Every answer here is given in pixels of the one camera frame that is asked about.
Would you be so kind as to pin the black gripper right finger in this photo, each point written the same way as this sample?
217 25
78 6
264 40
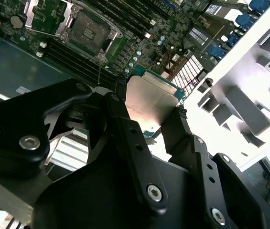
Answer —
201 167

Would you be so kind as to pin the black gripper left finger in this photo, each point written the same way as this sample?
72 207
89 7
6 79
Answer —
10 119

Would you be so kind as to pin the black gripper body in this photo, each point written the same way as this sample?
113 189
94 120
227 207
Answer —
89 202

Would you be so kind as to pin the silver green CPU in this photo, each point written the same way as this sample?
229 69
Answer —
149 105

